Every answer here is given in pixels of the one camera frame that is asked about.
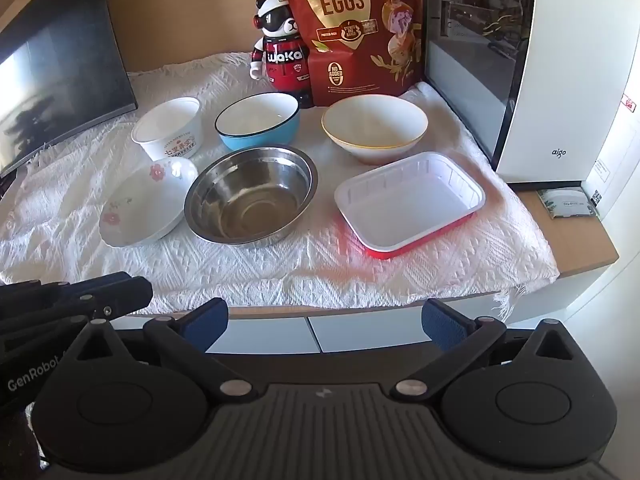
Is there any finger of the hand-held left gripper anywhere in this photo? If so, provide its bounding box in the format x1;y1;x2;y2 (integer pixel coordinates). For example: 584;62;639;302
0;312;93;361
0;271;154;321

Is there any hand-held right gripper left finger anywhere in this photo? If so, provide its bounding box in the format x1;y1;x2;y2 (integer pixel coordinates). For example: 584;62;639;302
65;297;258;405

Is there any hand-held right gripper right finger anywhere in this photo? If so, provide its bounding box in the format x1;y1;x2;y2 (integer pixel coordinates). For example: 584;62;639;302
392;298;577;404

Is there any white floral plate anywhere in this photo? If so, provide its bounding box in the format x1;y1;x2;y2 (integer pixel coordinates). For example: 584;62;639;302
98;156;199;248

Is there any red white rectangular tray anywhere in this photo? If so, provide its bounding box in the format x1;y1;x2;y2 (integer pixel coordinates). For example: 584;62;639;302
333;151;487;261

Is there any stainless steel bowl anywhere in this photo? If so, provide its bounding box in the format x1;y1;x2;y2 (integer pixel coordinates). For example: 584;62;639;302
183;145;319;247

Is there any white printed paper bowl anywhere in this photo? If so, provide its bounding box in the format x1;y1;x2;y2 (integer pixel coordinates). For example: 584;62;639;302
131;96;202;164

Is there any blue enamel bowl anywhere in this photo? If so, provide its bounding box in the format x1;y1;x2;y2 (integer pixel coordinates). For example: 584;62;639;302
215;92;302;153

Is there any white drawer front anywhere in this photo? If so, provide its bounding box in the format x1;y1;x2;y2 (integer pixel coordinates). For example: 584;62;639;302
307;293;503;356
206;315;322;356

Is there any white textured cloth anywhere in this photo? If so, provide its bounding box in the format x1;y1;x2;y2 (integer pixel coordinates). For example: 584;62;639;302
0;52;561;320

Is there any small green white packet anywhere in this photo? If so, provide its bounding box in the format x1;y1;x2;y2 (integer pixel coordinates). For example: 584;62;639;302
537;187;601;220

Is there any black computer monitor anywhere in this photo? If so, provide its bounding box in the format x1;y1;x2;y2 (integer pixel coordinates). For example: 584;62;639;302
0;0;139;179

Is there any red black panda toy figure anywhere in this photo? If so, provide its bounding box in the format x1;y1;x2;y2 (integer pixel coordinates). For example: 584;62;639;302
248;0;312;109

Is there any red snack bag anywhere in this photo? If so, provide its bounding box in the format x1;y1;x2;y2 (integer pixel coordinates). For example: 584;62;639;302
275;0;427;109

